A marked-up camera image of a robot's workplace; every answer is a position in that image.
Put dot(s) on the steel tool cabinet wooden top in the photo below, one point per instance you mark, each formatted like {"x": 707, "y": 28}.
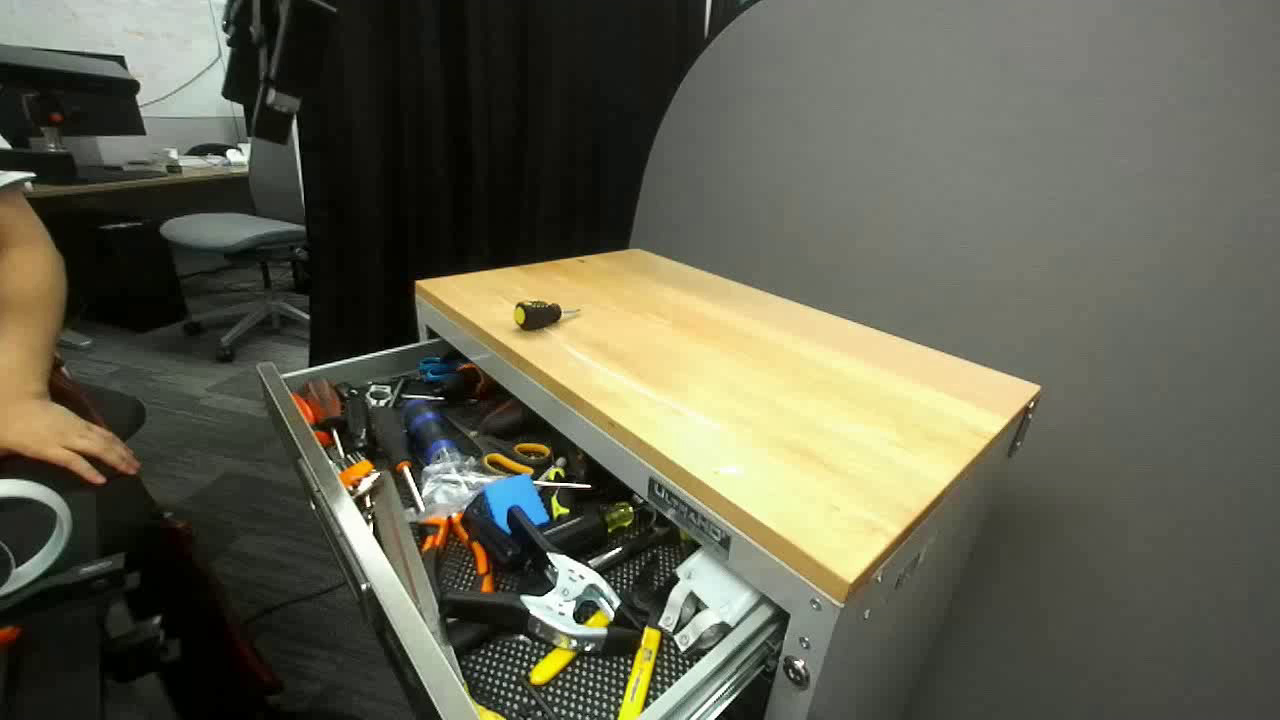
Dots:
{"x": 747, "y": 385}

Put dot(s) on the stubby black yellow screwdriver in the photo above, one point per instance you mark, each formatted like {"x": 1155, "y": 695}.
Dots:
{"x": 538, "y": 314}

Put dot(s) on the small orange tool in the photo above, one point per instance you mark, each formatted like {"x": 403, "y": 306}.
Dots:
{"x": 314, "y": 406}
{"x": 359, "y": 475}

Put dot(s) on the bare person hand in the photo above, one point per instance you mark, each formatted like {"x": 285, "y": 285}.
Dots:
{"x": 62, "y": 439}

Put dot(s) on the long black yellow screwdriver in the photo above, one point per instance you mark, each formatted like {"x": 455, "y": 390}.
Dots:
{"x": 600, "y": 523}

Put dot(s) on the black computer tower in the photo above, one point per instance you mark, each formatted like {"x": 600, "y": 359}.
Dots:
{"x": 136, "y": 274}

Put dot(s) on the round silver cabinet lock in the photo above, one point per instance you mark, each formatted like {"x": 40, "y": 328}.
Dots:
{"x": 799, "y": 670}

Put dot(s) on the dark hanging jacket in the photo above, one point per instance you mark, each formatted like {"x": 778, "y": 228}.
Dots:
{"x": 266, "y": 65}

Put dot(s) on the black computer monitor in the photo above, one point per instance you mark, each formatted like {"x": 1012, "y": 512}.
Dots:
{"x": 65, "y": 92}

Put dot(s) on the wooden office desk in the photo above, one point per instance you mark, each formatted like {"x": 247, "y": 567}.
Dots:
{"x": 134, "y": 187}

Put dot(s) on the wide steel tool drawer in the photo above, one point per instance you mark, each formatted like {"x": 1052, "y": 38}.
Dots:
{"x": 350, "y": 540}

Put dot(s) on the grey office chair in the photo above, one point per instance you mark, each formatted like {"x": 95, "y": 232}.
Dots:
{"x": 234, "y": 232}

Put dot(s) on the black drawer liner mat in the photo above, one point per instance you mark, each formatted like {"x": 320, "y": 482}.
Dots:
{"x": 585, "y": 685}

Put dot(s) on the yellow flat tool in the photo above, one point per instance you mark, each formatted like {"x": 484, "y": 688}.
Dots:
{"x": 641, "y": 675}

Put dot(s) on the bare person forearm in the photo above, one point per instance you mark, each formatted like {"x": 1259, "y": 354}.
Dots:
{"x": 25, "y": 294}

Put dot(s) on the white grey tool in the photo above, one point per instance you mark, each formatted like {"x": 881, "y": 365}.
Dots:
{"x": 710, "y": 597}

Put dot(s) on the black silver spring clamp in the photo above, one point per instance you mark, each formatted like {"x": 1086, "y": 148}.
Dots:
{"x": 567, "y": 585}

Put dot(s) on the grey rounded partition panel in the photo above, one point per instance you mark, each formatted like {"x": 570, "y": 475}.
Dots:
{"x": 1067, "y": 202}

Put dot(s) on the black curtain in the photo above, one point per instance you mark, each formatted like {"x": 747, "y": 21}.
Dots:
{"x": 492, "y": 133}

